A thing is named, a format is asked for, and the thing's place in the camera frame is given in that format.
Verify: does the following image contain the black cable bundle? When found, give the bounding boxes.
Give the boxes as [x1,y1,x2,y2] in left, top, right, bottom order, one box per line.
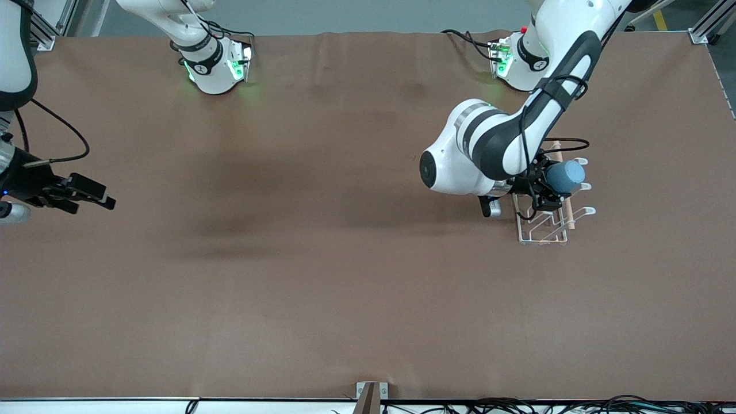
[381,394,736,414]

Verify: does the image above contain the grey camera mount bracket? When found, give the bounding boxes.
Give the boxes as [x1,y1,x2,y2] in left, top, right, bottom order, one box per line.
[353,381,389,414]

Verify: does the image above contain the black right base cables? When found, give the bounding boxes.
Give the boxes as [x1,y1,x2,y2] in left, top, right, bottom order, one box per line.
[169,0,255,55]

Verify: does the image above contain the white wire cup rack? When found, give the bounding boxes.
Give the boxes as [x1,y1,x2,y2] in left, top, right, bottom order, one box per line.
[511,140,597,246]

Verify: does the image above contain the brown table cover sheet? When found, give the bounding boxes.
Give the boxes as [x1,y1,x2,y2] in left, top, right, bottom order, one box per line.
[0,30,736,401]

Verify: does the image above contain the black left base cables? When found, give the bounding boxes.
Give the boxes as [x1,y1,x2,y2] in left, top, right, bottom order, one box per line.
[441,29,502,62]

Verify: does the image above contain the black base cables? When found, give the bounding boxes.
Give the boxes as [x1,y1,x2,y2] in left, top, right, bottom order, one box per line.
[441,29,502,62]
[169,0,255,55]

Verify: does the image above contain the aluminium frame profile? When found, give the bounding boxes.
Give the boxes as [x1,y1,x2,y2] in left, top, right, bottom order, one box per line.
[29,0,88,51]
[688,0,736,45]

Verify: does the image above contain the blue plastic cup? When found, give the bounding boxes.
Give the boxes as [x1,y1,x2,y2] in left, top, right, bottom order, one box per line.
[546,159,587,194]

